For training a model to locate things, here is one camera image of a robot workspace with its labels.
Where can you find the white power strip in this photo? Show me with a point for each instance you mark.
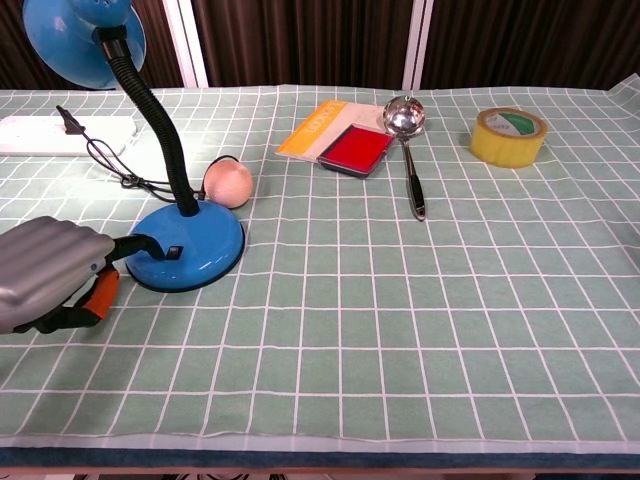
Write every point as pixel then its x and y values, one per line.
pixel 35 135

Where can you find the yellow tape roll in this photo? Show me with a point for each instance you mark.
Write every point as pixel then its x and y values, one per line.
pixel 502 147

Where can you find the yellow white book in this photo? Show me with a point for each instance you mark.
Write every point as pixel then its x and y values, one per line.
pixel 312 130

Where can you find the dark brown curtain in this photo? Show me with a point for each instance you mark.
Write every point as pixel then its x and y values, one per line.
pixel 300 40

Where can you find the peach coloured ball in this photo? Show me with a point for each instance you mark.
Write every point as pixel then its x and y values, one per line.
pixel 229 182

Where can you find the blue gooseneck desk lamp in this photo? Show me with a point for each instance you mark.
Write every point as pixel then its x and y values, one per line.
pixel 210 240

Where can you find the white frame post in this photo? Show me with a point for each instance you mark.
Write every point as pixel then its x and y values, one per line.
pixel 417 45
pixel 187 45

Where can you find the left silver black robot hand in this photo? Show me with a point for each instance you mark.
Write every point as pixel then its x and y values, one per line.
pixel 45 265

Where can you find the green checked tablecloth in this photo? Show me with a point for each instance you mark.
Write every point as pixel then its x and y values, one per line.
pixel 400 310

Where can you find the red ink pad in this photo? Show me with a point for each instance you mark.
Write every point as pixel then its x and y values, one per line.
pixel 357 147

